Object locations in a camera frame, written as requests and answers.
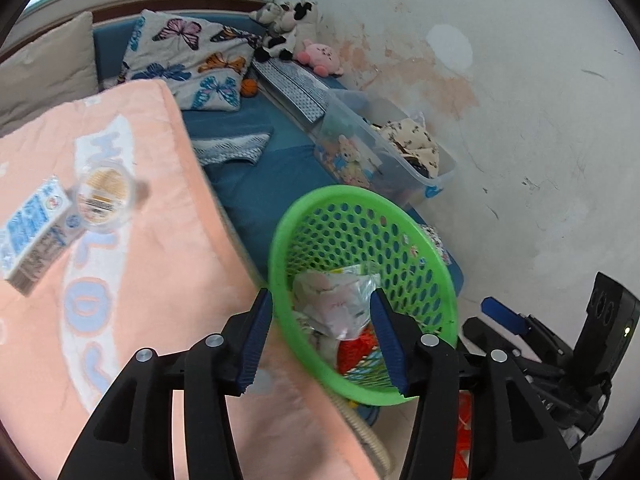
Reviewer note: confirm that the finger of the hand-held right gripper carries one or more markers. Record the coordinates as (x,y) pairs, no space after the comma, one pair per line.
(500,312)
(480,332)

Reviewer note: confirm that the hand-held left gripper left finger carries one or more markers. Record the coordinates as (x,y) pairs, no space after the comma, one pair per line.
(255,340)

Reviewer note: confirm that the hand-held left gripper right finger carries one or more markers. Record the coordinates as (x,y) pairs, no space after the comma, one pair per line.
(387,340)

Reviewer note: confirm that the red foam fruit net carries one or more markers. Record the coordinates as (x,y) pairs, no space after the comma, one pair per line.
(357,350)

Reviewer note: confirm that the clear plastic bag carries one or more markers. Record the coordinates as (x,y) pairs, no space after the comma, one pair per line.
(335,300)

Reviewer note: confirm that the green plastic basket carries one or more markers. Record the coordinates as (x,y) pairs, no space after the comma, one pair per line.
(320,200)

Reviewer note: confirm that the red plastic object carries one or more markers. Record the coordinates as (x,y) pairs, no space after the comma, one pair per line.
(465,435)

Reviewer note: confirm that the peach blanket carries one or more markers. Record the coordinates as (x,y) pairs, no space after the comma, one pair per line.
(165,270)

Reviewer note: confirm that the blue sofa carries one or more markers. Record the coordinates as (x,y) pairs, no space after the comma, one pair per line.
(255,190)

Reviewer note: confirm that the blue and white knitted cloth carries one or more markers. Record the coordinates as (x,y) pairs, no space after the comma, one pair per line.
(230,147)

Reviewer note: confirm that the cream patterned cloth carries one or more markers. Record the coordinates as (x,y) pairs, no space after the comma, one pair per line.
(410,140)

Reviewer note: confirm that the round pudding cup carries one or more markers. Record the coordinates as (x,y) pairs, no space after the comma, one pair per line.
(105,197)

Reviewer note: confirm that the clear plastic storage bin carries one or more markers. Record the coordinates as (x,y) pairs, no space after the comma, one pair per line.
(360,130)

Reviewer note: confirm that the blue and white milk carton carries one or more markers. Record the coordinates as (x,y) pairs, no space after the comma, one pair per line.
(35,230)

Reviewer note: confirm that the small orange ball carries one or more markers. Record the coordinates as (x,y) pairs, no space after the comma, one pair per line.
(249,88)

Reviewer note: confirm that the grey patterned folded cloth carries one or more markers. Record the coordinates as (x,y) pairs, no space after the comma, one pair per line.
(295,85)

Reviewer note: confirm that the pink plush toy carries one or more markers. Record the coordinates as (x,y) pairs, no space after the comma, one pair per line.
(320,57)

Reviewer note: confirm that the large butterfly print pillow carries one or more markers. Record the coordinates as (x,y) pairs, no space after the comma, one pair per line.
(185,55)

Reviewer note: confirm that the black and white cow plush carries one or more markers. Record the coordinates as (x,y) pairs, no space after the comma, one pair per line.
(297,30)

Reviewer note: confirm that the grey and white plush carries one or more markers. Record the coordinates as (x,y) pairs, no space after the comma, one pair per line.
(265,12)

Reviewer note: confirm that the beige pillow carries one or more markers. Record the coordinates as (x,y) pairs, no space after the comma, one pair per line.
(45,70)

